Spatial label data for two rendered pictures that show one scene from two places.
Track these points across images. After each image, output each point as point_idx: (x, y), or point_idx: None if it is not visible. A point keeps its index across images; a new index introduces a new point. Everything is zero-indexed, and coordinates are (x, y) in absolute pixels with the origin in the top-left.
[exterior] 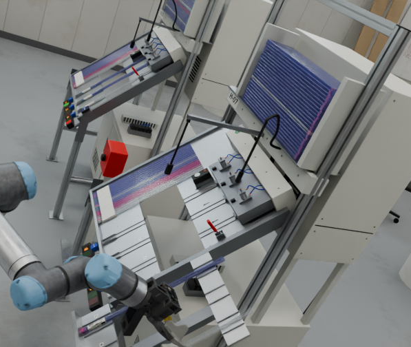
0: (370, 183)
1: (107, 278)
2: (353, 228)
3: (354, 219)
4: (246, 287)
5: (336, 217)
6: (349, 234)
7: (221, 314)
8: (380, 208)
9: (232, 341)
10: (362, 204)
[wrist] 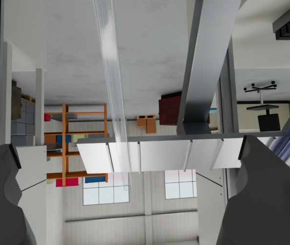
0: (212, 231)
1: None
2: (203, 179)
3: (206, 188)
4: (258, 48)
5: (214, 194)
6: (203, 172)
7: (151, 150)
8: (200, 198)
9: (82, 151)
10: (208, 206)
